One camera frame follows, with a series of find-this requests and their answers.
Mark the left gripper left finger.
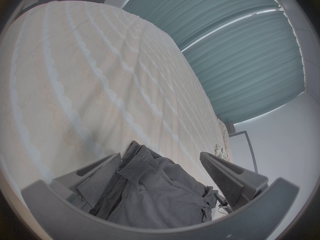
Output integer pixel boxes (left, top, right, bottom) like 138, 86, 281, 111
51, 153, 122, 208

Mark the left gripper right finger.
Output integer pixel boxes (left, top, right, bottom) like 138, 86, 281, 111
199, 151, 269, 212

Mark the black T-shirt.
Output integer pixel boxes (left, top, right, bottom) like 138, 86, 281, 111
89, 140, 218, 230

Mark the bed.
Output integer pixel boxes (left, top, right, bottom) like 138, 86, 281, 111
0, 0, 258, 225

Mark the white printed pyjama garment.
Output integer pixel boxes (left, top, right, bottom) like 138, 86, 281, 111
214, 144, 230, 161

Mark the cream pillow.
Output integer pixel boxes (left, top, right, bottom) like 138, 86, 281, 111
218, 118, 230, 151

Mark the grey bedside table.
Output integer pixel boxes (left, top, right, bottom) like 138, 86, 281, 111
216, 114, 235, 135

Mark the blue-green curtain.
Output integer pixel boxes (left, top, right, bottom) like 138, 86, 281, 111
121, 0, 284, 52
181, 9, 307, 125

